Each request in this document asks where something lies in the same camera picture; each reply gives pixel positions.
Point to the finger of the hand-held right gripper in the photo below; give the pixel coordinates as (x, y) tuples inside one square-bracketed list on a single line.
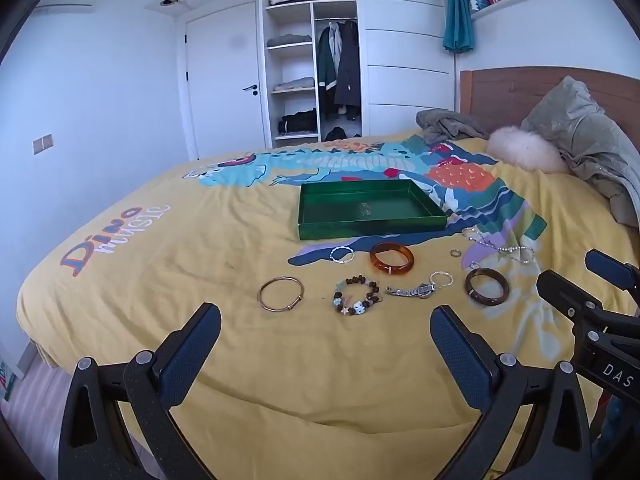
[(565, 294), (607, 266)]

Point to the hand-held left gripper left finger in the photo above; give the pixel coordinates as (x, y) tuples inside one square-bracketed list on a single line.
[(192, 355)]

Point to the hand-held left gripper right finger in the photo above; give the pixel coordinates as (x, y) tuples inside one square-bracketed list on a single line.
[(460, 355)]

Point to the dark brown bangle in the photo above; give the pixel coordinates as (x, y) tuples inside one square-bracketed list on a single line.
[(470, 288)]

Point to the silver wristwatch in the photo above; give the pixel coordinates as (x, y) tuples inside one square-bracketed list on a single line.
[(425, 288)]

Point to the amber bangle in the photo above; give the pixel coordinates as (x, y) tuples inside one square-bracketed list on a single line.
[(375, 260)]

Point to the green jewelry tray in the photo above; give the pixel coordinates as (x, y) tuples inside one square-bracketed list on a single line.
[(350, 210)]

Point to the person's right hand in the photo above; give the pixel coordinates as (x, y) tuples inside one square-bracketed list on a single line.
[(622, 427)]

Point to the thin gold bangle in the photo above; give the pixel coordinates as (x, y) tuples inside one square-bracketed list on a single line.
[(260, 294)]

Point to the yellow dinosaur printed blanket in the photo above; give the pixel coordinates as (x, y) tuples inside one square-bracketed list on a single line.
[(200, 235)]

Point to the olive green jacket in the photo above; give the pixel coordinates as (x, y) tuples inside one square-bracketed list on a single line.
[(585, 135)]

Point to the white fur pillow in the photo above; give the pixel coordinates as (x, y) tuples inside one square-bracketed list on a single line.
[(525, 150)]

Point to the grey crumpled cloth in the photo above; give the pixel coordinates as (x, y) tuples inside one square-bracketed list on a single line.
[(445, 127)]

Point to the wooden headboard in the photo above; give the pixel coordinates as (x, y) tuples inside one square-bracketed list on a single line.
[(500, 90)]

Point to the black bag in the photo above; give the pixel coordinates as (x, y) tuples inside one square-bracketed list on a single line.
[(336, 133)]

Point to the folded black clothes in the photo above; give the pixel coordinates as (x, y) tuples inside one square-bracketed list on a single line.
[(299, 121)]

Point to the white door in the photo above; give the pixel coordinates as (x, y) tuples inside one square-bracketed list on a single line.
[(220, 85)]

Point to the folded light clothes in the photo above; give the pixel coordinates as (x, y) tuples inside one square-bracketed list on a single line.
[(294, 84)]

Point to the white wardrobe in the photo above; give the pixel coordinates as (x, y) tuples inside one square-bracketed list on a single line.
[(400, 50)]

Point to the teal curtain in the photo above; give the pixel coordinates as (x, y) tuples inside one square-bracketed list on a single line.
[(457, 5)]

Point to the dark hanging coat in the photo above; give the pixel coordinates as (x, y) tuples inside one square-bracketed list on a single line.
[(348, 65)]

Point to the green and white hanging jacket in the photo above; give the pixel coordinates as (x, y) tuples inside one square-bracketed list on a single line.
[(326, 67)]

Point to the folded grey clothes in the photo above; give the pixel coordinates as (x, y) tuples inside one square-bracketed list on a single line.
[(290, 40)]

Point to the wall light switch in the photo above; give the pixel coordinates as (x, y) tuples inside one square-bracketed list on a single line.
[(42, 143)]

